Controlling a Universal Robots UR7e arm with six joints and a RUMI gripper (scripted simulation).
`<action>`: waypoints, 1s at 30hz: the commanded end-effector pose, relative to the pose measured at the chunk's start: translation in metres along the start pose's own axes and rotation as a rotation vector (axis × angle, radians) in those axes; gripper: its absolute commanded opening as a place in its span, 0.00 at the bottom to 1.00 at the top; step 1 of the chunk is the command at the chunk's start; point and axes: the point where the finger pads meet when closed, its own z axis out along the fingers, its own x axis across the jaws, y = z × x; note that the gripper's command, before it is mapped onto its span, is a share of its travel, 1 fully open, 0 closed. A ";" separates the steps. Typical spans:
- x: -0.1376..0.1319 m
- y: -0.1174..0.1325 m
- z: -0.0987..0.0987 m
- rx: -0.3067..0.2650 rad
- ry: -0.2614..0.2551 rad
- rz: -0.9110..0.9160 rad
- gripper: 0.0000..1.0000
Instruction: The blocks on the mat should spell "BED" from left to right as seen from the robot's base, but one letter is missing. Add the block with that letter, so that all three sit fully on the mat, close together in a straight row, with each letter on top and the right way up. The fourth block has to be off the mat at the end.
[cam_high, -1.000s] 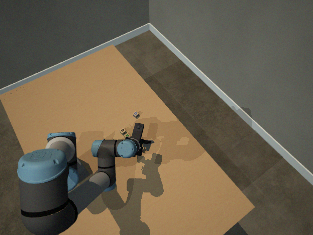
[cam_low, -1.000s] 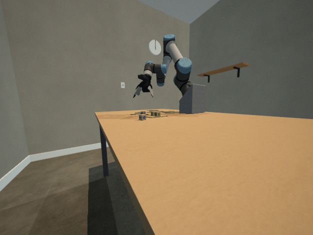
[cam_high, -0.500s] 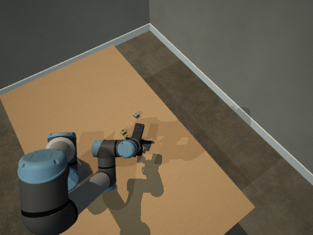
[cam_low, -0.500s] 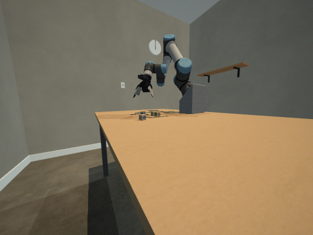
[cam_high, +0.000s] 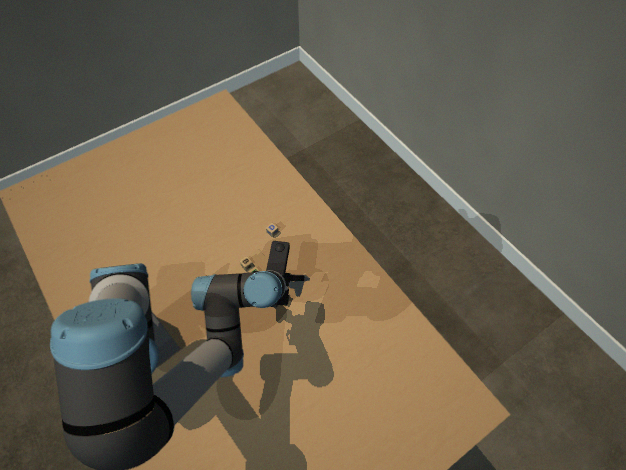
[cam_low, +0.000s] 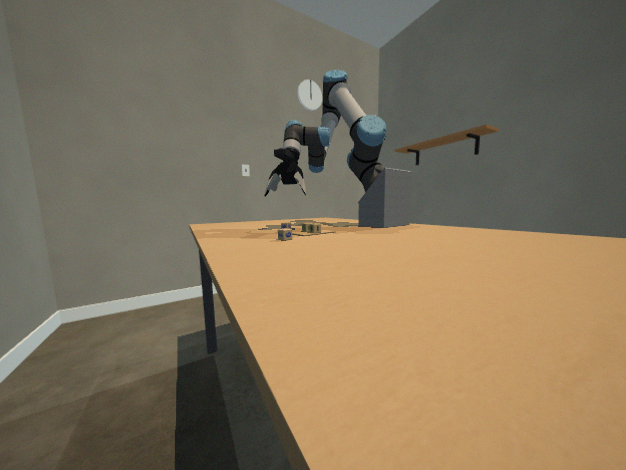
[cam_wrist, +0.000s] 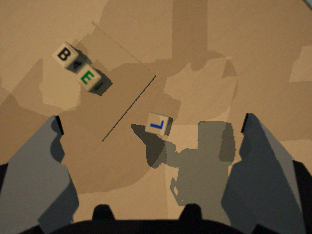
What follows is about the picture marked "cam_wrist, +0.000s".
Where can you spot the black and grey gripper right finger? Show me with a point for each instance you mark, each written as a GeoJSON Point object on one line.
{"type": "Point", "coordinates": [268, 191]}

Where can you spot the tan letter block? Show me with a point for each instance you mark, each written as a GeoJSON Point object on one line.
{"type": "Point", "coordinates": [90, 79]}
{"type": "Point", "coordinates": [156, 124]}
{"type": "Point", "coordinates": [68, 57]}

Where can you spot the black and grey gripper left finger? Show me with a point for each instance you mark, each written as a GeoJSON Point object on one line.
{"type": "Point", "coordinates": [37, 194]}

